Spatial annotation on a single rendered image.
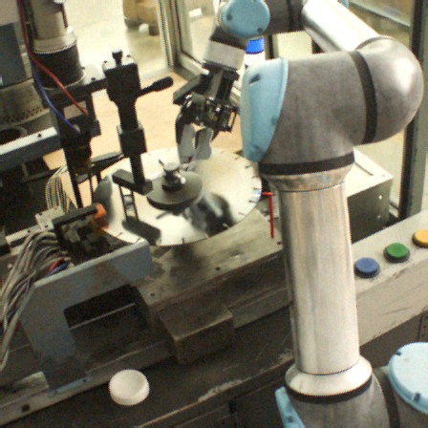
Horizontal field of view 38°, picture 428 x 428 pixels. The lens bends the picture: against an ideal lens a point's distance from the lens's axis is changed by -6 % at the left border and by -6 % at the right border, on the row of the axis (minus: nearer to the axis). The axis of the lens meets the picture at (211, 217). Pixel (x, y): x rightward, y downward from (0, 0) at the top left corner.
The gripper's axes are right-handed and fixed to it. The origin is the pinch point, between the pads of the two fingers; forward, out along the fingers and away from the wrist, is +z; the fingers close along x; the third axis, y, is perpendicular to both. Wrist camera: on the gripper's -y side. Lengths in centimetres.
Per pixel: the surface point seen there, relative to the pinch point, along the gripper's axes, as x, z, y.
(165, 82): -14.7, -15.1, 14.3
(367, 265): 22.1, 4.4, 33.3
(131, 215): -9.6, 10.8, 3.7
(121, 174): -12.5, 4.1, 0.8
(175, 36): 31, -26, -103
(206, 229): 0.1, 7.9, 15.1
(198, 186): 1.9, 3.1, 4.0
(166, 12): 25, -33, -100
